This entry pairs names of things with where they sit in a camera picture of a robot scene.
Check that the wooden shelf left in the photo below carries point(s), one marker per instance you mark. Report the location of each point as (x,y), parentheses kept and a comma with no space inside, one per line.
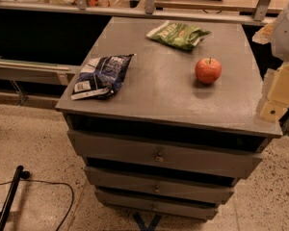
(35,72)

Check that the blue chip bag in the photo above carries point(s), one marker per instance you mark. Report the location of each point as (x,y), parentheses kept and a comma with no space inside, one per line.
(101,77)

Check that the black pole on floor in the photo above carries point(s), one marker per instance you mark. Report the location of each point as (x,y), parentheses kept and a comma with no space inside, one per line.
(18,175)

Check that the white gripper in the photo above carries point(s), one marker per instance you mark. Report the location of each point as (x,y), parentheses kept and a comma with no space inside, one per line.
(287,33)

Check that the top grey drawer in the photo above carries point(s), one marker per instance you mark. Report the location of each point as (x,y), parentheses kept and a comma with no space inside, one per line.
(227,163)

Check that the middle grey drawer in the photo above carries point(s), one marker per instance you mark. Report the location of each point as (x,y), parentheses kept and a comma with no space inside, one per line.
(134,182)

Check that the green chip bag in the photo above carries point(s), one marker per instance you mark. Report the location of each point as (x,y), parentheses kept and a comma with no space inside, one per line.
(181,36)

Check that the metal rail frame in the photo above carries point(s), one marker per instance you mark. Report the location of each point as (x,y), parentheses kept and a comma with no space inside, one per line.
(250,12)

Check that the grey drawer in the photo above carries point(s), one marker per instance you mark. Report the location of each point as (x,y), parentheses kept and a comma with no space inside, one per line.
(156,205)
(227,163)
(134,182)

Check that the grey drawer cabinet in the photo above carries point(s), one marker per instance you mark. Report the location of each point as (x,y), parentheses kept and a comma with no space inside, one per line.
(161,101)

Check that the bottom grey drawer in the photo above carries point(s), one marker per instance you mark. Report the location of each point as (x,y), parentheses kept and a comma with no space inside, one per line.
(156,205)

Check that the red apple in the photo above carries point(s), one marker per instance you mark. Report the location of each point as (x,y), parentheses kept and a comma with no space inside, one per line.
(208,70)

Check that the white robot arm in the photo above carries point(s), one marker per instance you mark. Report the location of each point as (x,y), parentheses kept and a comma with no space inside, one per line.
(277,34)

